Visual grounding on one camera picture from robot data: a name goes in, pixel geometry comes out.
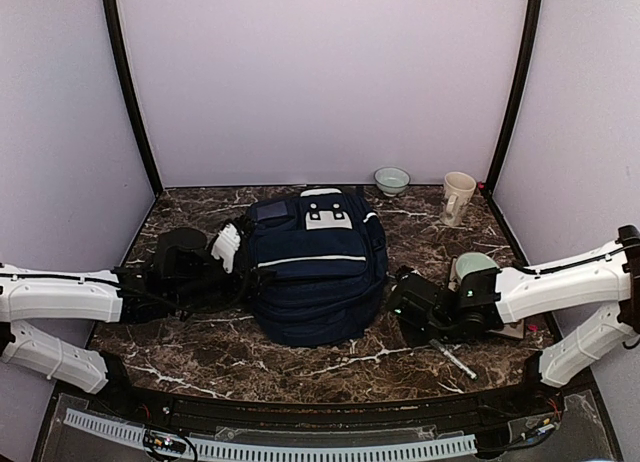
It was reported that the black frame post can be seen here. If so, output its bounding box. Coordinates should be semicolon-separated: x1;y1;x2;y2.
102;0;164;197
485;0;543;194

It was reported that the celadon bowl on plate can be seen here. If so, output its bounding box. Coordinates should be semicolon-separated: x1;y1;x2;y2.
452;252;499;283

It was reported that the white marker pen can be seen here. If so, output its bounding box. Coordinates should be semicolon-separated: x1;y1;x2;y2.
429;339;478;380

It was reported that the square floral plate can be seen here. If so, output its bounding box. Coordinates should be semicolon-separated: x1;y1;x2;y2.
493;321;525;340

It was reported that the cream ceramic mug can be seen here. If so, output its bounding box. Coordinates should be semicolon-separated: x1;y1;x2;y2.
440;172;477;227

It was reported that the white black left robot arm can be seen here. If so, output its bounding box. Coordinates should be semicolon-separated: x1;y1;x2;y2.
1;222;250;418

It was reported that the celadon bowl at back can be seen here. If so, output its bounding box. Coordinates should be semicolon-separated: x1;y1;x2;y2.
374;167;411;197

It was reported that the grey slotted cable duct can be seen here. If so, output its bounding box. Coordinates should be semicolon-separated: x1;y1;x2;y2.
63;409;477;461

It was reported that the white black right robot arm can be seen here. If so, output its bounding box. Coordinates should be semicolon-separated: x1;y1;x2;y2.
388;225;639;416

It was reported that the black left frame post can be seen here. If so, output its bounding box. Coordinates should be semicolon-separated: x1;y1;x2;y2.
102;0;164;197

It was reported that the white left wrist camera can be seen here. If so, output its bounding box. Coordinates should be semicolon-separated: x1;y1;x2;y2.
208;221;249;275

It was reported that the navy blue student backpack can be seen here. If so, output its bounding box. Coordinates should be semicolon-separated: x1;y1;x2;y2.
247;188;388;347

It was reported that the black right frame post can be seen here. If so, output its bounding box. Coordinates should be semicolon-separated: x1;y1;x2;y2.
485;0;543;194

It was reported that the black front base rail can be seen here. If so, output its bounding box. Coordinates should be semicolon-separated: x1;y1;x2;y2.
54;369;601;438

